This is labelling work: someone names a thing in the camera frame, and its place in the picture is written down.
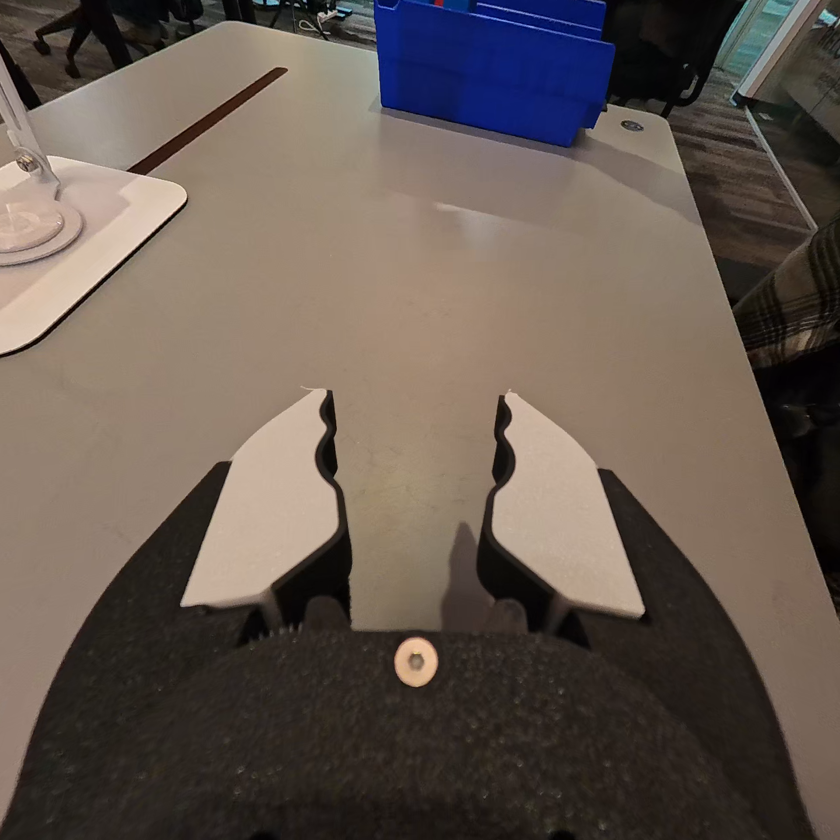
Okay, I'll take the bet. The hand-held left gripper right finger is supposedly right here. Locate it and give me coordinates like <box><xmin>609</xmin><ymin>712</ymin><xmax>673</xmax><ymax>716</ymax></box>
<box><xmin>476</xmin><ymin>392</ymin><xmax>646</xmax><ymax>635</ymax></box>

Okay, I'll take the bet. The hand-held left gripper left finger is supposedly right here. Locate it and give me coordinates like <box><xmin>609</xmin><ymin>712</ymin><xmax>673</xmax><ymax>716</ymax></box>
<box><xmin>180</xmin><ymin>387</ymin><xmax>353</xmax><ymax>631</ymax></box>

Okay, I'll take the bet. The blue plastic bin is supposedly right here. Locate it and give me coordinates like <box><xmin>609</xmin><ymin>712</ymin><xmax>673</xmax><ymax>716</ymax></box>
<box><xmin>373</xmin><ymin>0</ymin><xmax>617</xmax><ymax>149</ymax></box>

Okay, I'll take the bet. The white monitor stand base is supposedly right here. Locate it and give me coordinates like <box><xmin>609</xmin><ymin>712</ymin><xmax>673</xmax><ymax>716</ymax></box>
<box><xmin>0</xmin><ymin>155</ymin><xmax>189</xmax><ymax>357</ymax></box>

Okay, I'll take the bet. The person's plaid shirt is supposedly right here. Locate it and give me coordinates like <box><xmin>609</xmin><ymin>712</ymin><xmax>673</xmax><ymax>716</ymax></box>
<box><xmin>730</xmin><ymin>217</ymin><xmax>840</xmax><ymax>421</ymax></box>

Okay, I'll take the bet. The white monitor stand neck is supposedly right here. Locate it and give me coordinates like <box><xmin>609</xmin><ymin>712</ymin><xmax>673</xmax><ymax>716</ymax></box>
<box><xmin>0</xmin><ymin>39</ymin><xmax>86</xmax><ymax>267</ymax></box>

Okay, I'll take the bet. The black office chair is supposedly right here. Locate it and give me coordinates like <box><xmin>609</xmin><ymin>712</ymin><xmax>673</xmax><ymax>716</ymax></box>
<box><xmin>602</xmin><ymin>0</ymin><xmax>726</xmax><ymax>120</ymax></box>

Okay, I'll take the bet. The white power strip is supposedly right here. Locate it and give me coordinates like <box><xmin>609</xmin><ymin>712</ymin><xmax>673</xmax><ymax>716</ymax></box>
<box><xmin>298</xmin><ymin>5</ymin><xmax>357</xmax><ymax>35</ymax></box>

